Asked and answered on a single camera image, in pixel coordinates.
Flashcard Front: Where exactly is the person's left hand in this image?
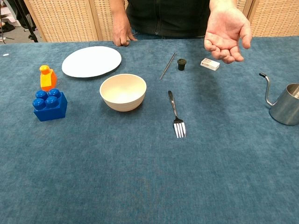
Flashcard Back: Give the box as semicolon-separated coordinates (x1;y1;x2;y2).
204;4;253;65

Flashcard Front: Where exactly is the black tripod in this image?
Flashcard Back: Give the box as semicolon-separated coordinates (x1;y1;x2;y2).
14;0;39;43

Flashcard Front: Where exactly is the person's left forearm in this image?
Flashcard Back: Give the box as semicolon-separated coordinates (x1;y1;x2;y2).
209;0;238;10

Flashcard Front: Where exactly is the steel fork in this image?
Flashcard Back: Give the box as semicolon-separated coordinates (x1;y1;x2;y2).
167;90;187;139

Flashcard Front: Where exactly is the blue toy brick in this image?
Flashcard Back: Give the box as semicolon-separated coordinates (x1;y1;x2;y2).
32;88;68;122

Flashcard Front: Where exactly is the person's right hand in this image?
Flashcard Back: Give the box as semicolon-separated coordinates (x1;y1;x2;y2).
112;23;138;47

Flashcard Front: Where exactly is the small white box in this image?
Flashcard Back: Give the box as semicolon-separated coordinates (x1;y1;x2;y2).
200;58;221;71

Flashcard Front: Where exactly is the thin metal chopstick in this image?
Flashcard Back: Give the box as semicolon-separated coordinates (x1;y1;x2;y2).
159;52;177;81

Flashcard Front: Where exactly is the blue table cloth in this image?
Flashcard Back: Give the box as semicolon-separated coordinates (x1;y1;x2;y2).
0;36;299;224

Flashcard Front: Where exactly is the person's torso in black jacket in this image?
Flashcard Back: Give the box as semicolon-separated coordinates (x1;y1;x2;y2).
126;0;212;38

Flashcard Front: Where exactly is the wicker folding screen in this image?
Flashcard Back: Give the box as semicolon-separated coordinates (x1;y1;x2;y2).
23;0;131;42
235;0;299;38

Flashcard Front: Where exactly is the person's right forearm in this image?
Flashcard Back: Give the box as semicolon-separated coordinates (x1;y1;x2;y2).
109;0;131;27

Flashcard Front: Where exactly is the cream ribbed bowl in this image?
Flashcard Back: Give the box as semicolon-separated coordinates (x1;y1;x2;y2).
99;73;147;112

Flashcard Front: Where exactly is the orange block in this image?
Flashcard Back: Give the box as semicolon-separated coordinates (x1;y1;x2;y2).
39;65;57;92

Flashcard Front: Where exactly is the white round plate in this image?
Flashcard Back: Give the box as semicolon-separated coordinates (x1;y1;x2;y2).
61;46;122;78

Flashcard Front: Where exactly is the metal cup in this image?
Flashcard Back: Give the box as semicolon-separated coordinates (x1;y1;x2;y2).
258;72;299;126

